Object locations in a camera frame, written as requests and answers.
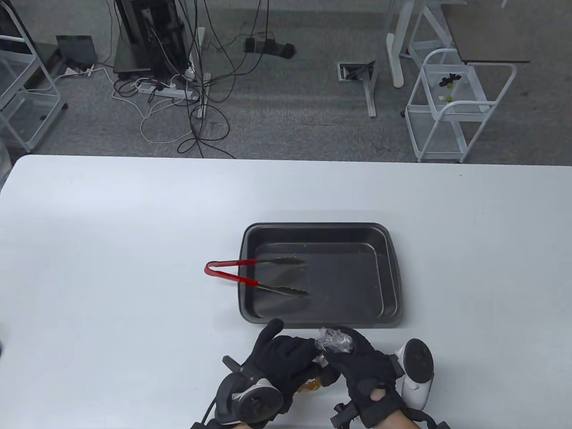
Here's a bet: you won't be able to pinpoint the person's right hand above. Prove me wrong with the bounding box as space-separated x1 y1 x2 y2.
322 327 409 429

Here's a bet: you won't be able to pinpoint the person's left hand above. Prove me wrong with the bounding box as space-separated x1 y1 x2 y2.
241 318 340 403

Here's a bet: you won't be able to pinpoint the clear plastic bakery bag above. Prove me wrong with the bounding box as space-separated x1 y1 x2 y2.
297 326 353 396

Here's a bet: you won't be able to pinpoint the red-handled metal tongs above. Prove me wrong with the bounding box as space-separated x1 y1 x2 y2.
204 257 310 296

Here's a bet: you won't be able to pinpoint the person's right forearm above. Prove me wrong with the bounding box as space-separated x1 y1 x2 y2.
384 413 423 429

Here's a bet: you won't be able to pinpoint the brown side table top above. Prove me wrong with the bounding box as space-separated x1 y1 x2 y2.
440 4 531 65

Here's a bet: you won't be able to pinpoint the right black-white hand controller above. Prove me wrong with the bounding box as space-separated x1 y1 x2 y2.
393 338 435 409

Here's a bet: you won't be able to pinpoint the black-white hand controller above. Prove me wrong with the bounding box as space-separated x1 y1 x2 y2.
393 338 435 409
216 355 291 425

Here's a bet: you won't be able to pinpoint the left black-white hand controller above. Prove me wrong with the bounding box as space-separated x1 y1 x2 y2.
216 355 291 425

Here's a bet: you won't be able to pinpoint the dark metal baking tray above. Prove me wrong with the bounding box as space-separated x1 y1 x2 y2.
238 222 404 329

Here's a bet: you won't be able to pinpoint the white cart with small items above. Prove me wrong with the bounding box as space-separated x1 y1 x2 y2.
406 48 518 164

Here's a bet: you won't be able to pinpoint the white power strip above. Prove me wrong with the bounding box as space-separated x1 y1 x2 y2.
135 80 199 101

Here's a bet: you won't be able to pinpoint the floor socket box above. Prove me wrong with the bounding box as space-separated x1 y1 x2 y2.
336 61 375 82

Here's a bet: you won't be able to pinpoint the black power adapter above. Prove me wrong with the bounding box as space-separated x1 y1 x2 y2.
244 37 296 59

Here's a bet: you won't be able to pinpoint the empty white rolling cart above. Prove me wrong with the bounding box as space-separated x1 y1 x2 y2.
0 35 67 152

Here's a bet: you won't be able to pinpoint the black computer tower stand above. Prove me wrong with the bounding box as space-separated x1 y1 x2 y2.
113 0 199 76

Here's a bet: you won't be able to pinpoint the dark laptop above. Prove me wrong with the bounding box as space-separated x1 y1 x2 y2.
56 35 98 70

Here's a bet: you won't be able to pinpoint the black flat panel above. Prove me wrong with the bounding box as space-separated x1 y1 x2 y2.
0 0 61 90

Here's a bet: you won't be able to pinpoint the tangle of black floor cables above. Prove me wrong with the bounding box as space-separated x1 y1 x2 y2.
177 0 273 159

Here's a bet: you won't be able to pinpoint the white floor cable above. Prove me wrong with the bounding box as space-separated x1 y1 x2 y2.
54 63 202 144

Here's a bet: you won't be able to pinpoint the white desk leg frame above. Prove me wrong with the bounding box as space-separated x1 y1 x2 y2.
364 0 456 118

